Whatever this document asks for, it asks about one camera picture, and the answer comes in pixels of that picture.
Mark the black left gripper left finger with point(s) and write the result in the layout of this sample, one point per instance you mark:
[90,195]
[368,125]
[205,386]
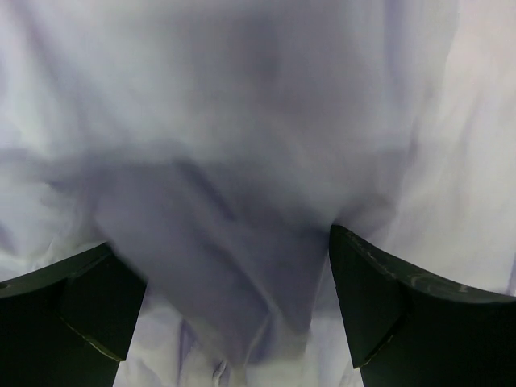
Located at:
[69,324]

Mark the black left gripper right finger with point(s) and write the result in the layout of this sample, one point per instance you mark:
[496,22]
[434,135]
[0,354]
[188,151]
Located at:
[406,326]

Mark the lavender zip-up hooded jacket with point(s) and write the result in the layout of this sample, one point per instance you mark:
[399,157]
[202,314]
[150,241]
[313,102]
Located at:
[213,145]

